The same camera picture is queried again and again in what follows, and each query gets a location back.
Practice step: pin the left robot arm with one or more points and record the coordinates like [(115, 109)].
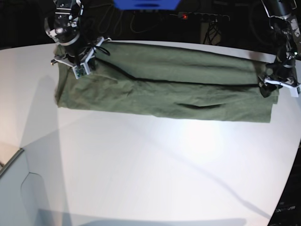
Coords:
[(274, 9)]

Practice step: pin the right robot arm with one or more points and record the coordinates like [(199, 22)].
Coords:
[(70, 7)]

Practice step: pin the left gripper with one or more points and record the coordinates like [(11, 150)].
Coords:
[(282, 72)]

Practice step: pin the black power strip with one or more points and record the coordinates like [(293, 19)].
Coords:
[(203, 17)]

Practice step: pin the black device at table edge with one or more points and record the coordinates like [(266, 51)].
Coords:
[(288, 210)]

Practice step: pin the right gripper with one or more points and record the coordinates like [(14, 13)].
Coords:
[(78, 51)]

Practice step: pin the green t-shirt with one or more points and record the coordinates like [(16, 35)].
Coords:
[(168, 82)]

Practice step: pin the blue box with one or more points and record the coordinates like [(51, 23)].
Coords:
[(146, 4)]

